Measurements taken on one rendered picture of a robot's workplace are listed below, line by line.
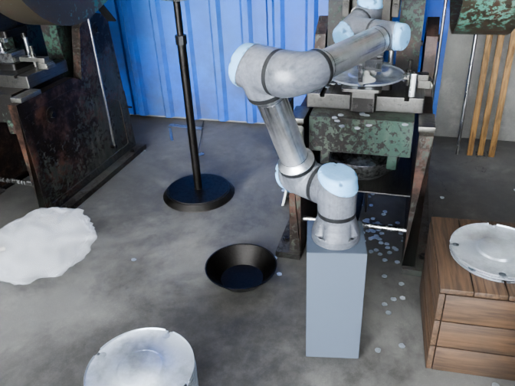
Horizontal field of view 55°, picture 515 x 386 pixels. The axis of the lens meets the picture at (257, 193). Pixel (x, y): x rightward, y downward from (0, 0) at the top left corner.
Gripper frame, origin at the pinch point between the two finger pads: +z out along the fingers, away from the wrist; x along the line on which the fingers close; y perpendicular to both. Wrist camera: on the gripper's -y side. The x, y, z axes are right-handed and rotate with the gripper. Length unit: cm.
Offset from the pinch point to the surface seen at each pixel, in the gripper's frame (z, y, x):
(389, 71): 9.2, 10.0, 16.9
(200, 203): 81, -78, -6
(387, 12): -10.8, 7.3, 25.7
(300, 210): 49, -21, -25
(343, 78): 4.8, -6.5, 7.5
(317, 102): 17.0, -16.7, 6.7
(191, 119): 50, -84, 24
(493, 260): 22, 46, -54
